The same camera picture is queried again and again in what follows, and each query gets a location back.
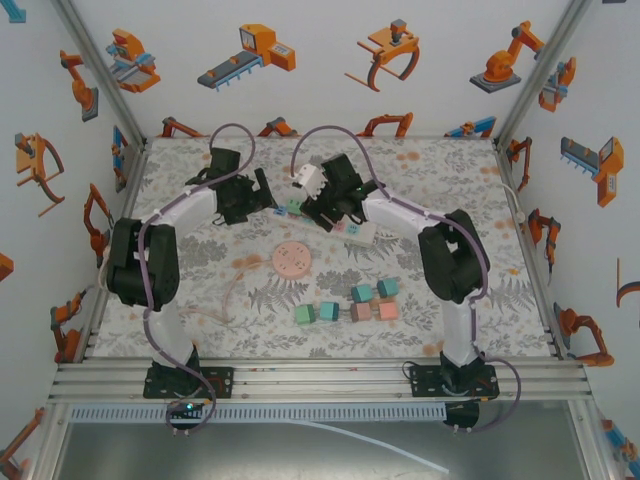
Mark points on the white power strip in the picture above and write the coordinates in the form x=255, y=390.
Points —
x=365, y=236

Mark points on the round pink socket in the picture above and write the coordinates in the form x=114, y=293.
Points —
x=292, y=260

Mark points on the brown cube plug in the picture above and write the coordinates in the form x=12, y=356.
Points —
x=361, y=312

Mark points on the pink cube plug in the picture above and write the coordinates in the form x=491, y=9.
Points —
x=340, y=227
x=387, y=311

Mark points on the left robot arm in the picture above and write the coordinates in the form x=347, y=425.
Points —
x=140, y=265

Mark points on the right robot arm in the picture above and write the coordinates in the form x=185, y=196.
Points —
x=450, y=260

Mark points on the floral patterned table mat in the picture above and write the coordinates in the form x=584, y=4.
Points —
x=250, y=342

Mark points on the black controller board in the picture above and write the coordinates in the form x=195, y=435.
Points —
x=465, y=412
x=180, y=411

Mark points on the white plastic tube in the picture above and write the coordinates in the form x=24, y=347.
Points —
x=380, y=445

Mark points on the grey metal panel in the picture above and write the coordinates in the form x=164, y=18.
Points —
x=200, y=455

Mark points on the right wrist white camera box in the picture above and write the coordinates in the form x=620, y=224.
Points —
x=310, y=179

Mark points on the aluminium side rail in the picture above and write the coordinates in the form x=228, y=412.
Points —
x=134, y=180
x=505, y=165

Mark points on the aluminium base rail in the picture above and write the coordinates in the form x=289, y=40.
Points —
x=320, y=380

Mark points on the aluminium corner post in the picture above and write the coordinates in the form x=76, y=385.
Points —
x=100, y=65
x=545, y=65

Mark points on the aluminium frame leg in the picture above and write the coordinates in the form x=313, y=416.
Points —
x=50, y=440
x=592, y=440

